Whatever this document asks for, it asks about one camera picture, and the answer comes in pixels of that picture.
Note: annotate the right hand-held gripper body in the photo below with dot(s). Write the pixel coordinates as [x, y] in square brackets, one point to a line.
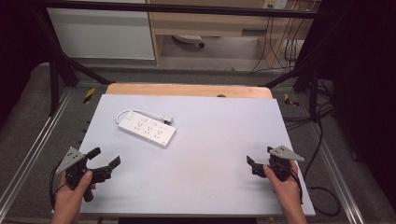
[281, 161]

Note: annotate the white plug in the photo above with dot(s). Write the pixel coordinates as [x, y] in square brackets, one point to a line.
[168, 119]

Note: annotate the person's left hand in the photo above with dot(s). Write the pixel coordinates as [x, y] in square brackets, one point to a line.
[70, 196]

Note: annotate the black metal frame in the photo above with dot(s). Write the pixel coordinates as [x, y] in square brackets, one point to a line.
[174, 8]

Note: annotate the white cabinet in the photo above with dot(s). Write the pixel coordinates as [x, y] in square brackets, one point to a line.
[99, 32]

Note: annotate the wooden desk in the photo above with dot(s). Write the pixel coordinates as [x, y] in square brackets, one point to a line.
[211, 21]

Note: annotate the aluminium floor rail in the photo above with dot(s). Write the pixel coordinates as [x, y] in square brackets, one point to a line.
[32, 146]
[337, 174]

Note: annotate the white power strip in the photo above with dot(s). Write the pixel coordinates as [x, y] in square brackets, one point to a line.
[146, 128]

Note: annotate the wooden board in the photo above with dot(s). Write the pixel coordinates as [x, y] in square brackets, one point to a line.
[186, 90]

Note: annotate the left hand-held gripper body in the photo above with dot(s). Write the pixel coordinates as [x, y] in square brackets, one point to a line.
[73, 163]

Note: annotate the person's right hand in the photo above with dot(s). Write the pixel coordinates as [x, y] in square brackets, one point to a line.
[285, 189]

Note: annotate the white wall socket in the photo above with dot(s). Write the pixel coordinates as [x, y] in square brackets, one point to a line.
[275, 3]

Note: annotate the white chair base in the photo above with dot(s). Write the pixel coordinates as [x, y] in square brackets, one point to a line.
[189, 39]

